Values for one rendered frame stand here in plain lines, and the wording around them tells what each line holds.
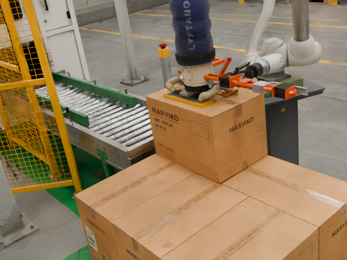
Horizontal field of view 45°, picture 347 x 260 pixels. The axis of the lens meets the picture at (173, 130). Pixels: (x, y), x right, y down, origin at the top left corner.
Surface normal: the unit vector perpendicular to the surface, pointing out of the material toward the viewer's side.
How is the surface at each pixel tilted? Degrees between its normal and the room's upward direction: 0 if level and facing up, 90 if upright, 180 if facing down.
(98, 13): 90
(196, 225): 0
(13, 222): 90
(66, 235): 0
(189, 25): 73
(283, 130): 90
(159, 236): 0
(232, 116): 90
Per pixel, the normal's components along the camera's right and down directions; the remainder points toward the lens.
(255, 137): 0.62, 0.24
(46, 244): -0.14, -0.90
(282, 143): 0.32, 0.35
